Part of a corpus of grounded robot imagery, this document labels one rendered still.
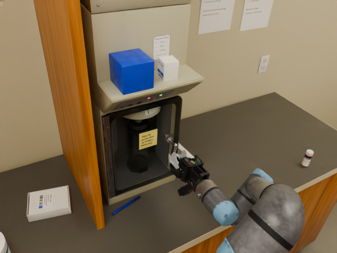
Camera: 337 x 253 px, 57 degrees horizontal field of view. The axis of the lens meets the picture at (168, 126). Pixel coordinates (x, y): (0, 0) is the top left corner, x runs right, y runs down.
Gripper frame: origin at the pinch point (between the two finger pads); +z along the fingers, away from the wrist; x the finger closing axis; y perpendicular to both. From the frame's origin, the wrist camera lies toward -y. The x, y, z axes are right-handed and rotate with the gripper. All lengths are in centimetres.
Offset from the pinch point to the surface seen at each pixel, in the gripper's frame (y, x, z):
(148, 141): 6.7, 9.8, 4.4
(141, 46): 43.4, 17.2, 5.6
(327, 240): -96, -142, -23
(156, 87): 34.5, 16.1, -4.7
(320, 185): -23, -84, -22
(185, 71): 36.5, 2.1, 0.8
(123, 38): 46, 23, 6
